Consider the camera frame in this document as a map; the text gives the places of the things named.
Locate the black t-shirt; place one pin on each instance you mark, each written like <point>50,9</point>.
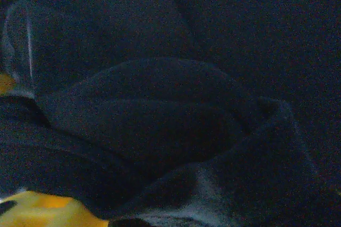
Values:
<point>186,91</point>

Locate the yellow-black finger of the left gripper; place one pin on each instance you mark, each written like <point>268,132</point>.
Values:
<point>5,84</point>

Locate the right gripper yellow-black finger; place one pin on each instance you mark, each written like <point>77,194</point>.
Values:
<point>40,211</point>

